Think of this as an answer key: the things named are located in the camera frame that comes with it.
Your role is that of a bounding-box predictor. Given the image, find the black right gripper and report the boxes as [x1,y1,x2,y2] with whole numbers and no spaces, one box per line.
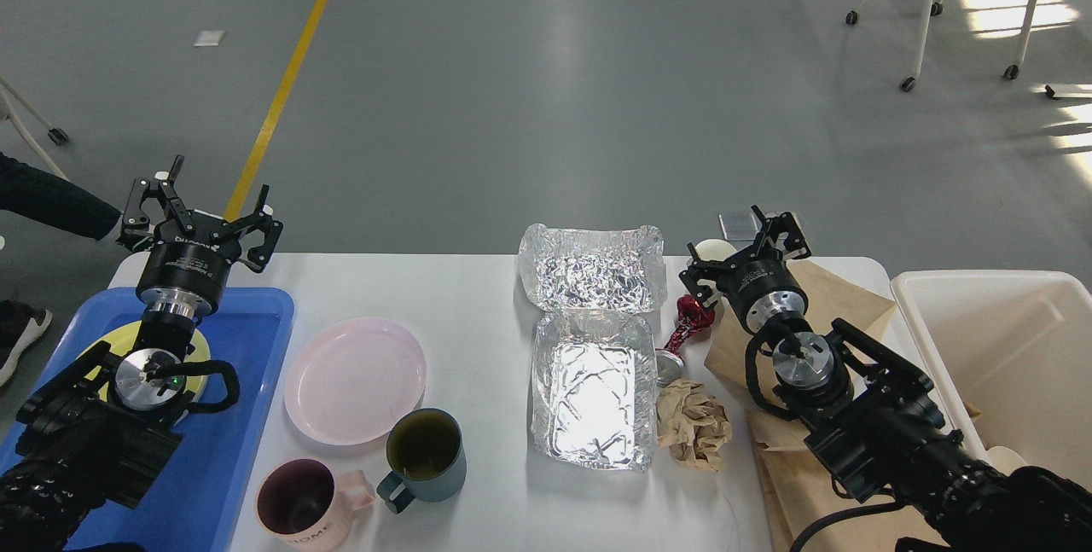
[680,205,811,334]

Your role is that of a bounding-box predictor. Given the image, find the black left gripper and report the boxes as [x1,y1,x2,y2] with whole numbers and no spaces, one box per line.
[118,154,284,320]

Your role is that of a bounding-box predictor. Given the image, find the pink plastic plate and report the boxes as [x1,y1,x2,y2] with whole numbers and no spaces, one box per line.
[285,317,427,446]

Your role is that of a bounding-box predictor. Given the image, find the pink mug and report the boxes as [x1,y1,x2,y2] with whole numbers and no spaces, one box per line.
[256,458,375,551]

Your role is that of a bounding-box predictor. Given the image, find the teal mug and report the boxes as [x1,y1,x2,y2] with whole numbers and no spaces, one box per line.
[377,408,467,514]

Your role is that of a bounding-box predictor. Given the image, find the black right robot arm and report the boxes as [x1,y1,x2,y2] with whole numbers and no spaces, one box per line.
[680,205,1091,551]

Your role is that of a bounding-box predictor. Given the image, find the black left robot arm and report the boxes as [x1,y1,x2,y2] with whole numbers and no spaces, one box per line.
[3,156,283,551]

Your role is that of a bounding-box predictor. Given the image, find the small grey metal plate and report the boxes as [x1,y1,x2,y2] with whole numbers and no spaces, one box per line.
[720,209,802,242]

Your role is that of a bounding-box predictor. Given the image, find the white paper cup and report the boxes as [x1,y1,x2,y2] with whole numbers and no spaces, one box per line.
[695,240,737,263]

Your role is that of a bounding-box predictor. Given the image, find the red foil wrapper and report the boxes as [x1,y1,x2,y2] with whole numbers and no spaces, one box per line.
[664,294,715,355]

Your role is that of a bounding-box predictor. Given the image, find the yellow plastic plate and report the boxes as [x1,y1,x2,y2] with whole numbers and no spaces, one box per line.
[95,322,211,422]

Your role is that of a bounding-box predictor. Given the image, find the person leg with shoe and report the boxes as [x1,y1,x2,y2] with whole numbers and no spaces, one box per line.
[1,154,122,387]

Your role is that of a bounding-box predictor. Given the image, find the white chair leg left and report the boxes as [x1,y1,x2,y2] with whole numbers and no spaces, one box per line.
[0,74,71,183]

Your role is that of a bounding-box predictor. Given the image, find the crumpled brown paper ball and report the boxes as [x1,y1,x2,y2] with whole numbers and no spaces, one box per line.
[656,380,733,472]

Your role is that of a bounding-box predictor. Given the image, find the open aluminium foil container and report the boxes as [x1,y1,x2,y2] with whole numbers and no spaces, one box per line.
[518,223,667,472]

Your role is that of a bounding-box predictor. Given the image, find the brown paper bag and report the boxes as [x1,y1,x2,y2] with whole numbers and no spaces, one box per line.
[705,258,943,551]

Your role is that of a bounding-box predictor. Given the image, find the blue plastic tray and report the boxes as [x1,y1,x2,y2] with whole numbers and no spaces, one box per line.
[0,287,295,552]

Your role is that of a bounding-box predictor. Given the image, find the white plastic bin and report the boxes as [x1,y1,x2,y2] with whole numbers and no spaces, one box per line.
[891,270,1091,488]

